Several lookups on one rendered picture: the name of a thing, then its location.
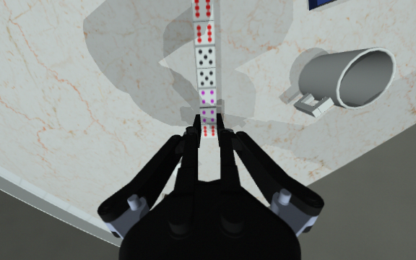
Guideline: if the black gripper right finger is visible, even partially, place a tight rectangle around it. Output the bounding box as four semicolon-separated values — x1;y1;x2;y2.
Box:
217;113;324;237

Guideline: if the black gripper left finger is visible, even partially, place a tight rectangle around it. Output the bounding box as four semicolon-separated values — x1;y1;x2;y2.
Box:
97;114;202;239

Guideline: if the grey mug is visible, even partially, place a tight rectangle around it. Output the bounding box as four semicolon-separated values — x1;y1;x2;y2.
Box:
293;47;397;118

